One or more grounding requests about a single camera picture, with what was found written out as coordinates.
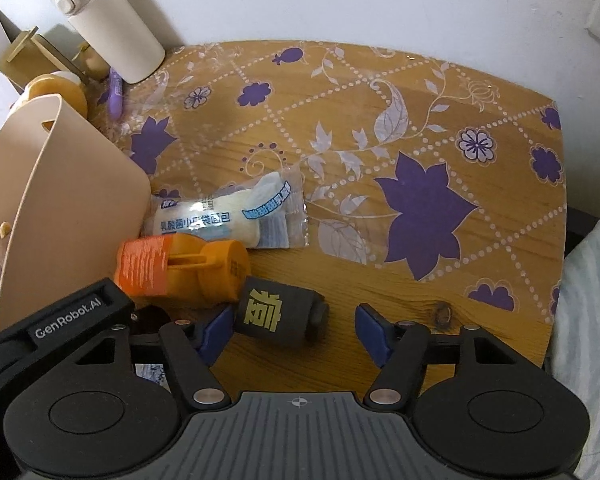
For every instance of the white thermos bottle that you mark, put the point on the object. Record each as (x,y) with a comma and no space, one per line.
(115,25)

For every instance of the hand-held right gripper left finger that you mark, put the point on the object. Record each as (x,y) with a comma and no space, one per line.
(217,332)

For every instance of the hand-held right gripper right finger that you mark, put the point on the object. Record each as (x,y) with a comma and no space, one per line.
(372,335)

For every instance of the wooden stand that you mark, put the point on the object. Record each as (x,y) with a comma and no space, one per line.
(30,57)

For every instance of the clear bread packet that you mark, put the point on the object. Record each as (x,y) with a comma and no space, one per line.
(220,220)

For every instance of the blue white patterned packet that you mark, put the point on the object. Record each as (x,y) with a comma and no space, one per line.
(150,374)

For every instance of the green striped cloth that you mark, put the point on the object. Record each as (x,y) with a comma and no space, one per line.
(590,335)

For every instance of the black cylinder with gold print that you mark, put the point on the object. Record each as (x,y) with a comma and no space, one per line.
(275,312)

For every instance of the orange and white plush toy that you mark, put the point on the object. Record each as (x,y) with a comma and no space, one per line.
(62,92)

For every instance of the clear floral table cover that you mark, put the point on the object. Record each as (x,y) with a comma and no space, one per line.
(380,125)

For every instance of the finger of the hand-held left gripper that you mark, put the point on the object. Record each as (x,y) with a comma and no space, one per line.
(147,339)

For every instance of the purple pen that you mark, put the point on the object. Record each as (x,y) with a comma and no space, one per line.
(116,92)

